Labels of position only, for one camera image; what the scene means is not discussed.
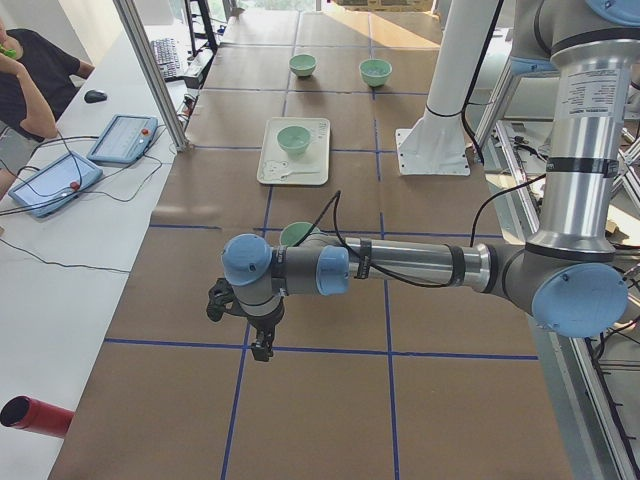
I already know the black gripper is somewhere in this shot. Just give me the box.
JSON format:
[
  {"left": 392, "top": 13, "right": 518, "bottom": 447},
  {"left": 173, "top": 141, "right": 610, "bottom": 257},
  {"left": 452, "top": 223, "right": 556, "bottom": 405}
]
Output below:
[{"left": 247, "top": 305, "right": 284, "bottom": 361}]

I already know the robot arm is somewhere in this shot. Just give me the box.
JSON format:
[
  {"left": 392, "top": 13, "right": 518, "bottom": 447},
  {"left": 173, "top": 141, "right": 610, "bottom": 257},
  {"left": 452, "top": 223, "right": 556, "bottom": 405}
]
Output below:
[{"left": 207, "top": 1, "right": 639, "bottom": 361}]

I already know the white plastic spoon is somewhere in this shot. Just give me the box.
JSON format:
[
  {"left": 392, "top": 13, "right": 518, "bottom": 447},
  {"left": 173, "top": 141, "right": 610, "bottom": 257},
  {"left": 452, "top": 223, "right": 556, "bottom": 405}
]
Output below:
[{"left": 279, "top": 170, "right": 321, "bottom": 181}]

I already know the pale green tray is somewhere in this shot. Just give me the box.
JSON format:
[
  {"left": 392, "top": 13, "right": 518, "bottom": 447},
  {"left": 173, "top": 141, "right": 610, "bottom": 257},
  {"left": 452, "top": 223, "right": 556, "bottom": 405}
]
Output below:
[{"left": 256, "top": 117, "right": 330, "bottom": 186}]

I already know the green bowl on tray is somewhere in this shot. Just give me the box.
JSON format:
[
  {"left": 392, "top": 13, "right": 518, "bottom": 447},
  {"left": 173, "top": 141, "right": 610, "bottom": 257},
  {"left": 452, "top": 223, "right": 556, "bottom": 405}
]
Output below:
[{"left": 276, "top": 125, "right": 311, "bottom": 155}]

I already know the red cylinder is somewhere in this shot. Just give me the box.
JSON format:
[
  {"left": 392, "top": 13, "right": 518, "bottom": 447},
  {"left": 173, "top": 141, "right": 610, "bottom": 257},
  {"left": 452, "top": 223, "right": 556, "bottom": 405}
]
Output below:
[{"left": 1, "top": 395, "right": 74, "bottom": 438}]

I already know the far blue teach pendant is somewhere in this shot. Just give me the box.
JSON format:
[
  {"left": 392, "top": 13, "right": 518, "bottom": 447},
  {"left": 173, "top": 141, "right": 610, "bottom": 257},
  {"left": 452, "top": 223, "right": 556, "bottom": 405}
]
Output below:
[{"left": 87, "top": 114, "right": 158, "bottom": 165}]

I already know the blue teach pendant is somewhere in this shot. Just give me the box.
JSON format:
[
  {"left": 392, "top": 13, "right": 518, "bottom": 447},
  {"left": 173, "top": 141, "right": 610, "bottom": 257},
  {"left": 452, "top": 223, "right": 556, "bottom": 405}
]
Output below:
[
  {"left": 87, "top": 114, "right": 158, "bottom": 165},
  {"left": 8, "top": 151, "right": 103, "bottom": 218}
]

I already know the near blue teach pendant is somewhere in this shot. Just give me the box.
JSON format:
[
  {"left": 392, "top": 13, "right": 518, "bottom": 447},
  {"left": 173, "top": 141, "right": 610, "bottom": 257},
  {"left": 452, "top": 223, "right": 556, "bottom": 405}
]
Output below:
[{"left": 8, "top": 151, "right": 103, "bottom": 218}]

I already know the green bowl with ice cubes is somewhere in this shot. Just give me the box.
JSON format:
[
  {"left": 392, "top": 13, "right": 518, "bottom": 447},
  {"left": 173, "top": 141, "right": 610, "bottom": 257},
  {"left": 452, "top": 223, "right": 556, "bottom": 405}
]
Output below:
[{"left": 359, "top": 58, "right": 393, "bottom": 88}]

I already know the black computer mouse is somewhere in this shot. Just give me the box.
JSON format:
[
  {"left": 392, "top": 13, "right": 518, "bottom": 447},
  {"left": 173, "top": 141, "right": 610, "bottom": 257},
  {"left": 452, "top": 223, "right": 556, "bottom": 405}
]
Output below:
[{"left": 84, "top": 89, "right": 108, "bottom": 104}]

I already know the black keyboard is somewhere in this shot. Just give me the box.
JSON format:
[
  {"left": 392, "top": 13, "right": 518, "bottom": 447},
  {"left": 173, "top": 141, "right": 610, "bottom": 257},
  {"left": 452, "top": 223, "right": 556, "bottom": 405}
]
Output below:
[{"left": 150, "top": 38, "right": 182, "bottom": 82}]

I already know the person in black shirt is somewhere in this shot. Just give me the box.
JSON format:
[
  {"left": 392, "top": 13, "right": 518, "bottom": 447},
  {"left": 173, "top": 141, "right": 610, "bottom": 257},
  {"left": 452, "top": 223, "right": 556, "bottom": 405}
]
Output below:
[{"left": 0, "top": 14, "right": 96, "bottom": 144}]

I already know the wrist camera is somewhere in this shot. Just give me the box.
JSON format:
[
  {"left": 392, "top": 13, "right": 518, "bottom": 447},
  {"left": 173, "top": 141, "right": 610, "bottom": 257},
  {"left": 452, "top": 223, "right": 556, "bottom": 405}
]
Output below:
[{"left": 206, "top": 277, "right": 243, "bottom": 322}]

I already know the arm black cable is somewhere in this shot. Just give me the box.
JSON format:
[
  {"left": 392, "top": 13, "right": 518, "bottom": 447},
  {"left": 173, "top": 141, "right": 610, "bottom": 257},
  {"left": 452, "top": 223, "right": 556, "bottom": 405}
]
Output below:
[{"left": 299, "top": 172, "right": 549, "bottom": 288}]

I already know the white camera post with base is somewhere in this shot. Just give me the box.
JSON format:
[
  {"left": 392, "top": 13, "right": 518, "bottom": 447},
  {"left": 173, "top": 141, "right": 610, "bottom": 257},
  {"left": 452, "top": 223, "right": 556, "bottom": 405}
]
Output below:
[{"left": 396, "top": 0, "right": 502, "bottom": 176}]

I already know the aluminium frame post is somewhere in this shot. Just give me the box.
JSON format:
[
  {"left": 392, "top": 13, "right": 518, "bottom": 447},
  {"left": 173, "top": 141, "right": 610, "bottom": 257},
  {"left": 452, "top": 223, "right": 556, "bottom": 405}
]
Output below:
[{"left": 113, "top": 0, "right": 190, "bottom": 152}]

